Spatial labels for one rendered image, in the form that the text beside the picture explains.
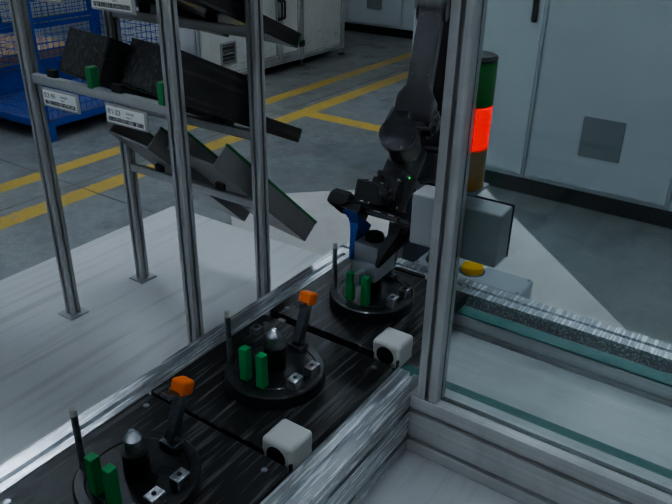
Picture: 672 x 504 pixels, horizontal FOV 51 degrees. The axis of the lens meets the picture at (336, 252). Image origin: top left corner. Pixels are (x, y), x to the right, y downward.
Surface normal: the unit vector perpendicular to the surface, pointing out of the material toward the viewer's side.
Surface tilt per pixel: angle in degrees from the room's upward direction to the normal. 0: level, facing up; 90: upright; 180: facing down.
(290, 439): 0
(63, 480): 0
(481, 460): 90
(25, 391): 0
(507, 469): 90
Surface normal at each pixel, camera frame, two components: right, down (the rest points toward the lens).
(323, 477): 0.02, -0.89
